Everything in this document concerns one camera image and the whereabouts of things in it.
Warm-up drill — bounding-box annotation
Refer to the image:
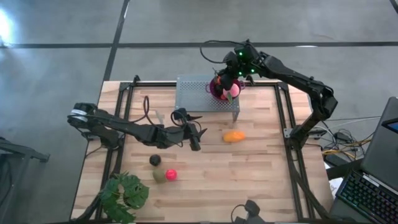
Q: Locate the black aluminium rig frame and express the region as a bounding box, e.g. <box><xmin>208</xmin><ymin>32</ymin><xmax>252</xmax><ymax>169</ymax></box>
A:
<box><xmin>74</xmin><ymin>74</ymin><xmax>330</xmax><ymax>224</ymax></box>

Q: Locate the orange toy mango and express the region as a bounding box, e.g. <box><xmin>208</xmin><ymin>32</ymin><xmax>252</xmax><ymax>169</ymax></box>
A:
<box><xmin>223</xmin><ymin>130</ymin><xmax>246</xmax><ymax>144</ymax></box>

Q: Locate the black side table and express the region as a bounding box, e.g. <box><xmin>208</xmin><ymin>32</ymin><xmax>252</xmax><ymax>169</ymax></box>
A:
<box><xmin>0</xmin><ymin>136</ymin><xmax>50</xmax><ymax>224</ymax></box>

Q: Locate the grey laptop with backlit keyboard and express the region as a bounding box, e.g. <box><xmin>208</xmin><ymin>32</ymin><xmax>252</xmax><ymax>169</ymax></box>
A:
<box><xmin>329</xmin><ymin>96</ymin><xmax>398</xmax><ymax>224</ymax></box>

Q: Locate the green artificial monstera plant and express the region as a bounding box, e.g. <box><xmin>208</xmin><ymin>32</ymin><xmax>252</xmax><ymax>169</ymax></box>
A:
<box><xmin>99</xmin><ymin>172</ymin><xmax>150</xmax><ymax>224</ymax></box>

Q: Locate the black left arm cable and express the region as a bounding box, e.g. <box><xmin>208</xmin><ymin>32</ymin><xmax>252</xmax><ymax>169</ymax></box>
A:
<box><xmin>142</xmin><ymin>95</ymin><xmax>203</xmax><ymax>147</ymax></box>

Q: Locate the grey cable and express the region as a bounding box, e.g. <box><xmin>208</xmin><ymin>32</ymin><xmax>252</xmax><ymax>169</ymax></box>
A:
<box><xmin>323</xmin><ymin>116</ymin><xmax>382</xmax><ymax>130</ymax></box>

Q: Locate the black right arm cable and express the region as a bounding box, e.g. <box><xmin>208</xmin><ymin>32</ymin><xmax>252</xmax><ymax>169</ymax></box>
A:
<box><xmin>199</xmin><ymin>39</ymin><xmax>246</xmax><ymax>65</ymax></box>

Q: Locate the brown toy kiwi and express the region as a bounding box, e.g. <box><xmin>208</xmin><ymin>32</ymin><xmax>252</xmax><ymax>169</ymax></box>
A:
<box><xmin>152</xmin><ymin>169</ymin><xmax>167</xmax><ymax>184</ymax></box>

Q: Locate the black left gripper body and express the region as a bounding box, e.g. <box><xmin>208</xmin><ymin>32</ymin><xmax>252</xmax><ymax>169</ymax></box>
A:
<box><xmin>170</xmin><ymin>107</ymin><xmax>202</xmax><ymax>152</ymax></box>

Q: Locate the yellow cable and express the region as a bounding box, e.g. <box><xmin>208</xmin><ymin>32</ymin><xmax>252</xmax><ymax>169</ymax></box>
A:
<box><xmin>322</xmin><ymin>139</ymin><xmax>373</xmax><ymax>158</ymax></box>

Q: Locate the white paper sheet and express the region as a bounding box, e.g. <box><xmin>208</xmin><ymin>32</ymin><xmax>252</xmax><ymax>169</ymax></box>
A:
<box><xmin>326</xmin><ymin>161</ymin><xmax>343</xmax><ymax>200</ymax></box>

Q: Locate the grey perforated metal stand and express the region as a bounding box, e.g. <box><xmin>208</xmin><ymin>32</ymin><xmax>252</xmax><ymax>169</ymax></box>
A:
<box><xmin>174</xmin><ymin>73</ymin><xmax>241</xmax><ymax>123</ymax></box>

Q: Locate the purple perforated colander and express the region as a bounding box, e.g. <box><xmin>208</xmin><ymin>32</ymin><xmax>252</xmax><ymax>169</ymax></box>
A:
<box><xmin>205</xmin><ymin>74</ymin><xmax>246</xmax><ymax>103</ymax></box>

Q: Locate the pink toy peach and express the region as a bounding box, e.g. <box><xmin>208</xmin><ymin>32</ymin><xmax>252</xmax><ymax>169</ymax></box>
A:
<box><xmin>228</xmin><ymin>83</ymin><xmax>241</xmax><ymax>98</ymax></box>

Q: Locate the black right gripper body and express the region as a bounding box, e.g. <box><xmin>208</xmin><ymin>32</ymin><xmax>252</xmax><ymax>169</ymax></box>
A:
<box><xmin>218</xmin><ymin>50</ymin><xmax>241</xmax><ymax>93</ymax></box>

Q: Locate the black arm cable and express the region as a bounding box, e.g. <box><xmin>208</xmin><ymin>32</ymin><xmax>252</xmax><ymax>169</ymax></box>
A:
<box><xmin>199</xmin><ymin>39</ymin><xmax>246</xmax><ymax>65</ymax></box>
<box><xmin>142</xmin><ymin>95</ymin><xmax>203</xmax><ymax>147</ymax></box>

